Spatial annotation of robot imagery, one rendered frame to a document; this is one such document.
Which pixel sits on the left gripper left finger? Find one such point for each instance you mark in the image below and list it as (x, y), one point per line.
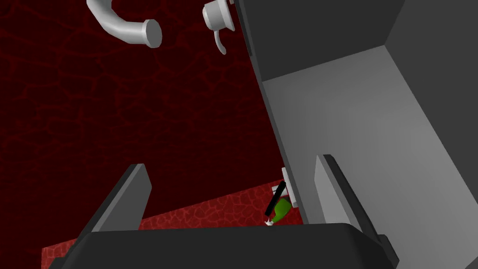
(125, 201)

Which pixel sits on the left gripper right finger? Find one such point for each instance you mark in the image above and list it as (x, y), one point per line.
(336, 198)

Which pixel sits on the green bottle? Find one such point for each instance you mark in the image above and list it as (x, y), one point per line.
(282, 209)

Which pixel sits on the black flat bar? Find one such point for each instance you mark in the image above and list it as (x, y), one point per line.
(275, 198)

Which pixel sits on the grey round door latch knob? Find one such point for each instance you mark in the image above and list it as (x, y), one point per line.
(218, 16)

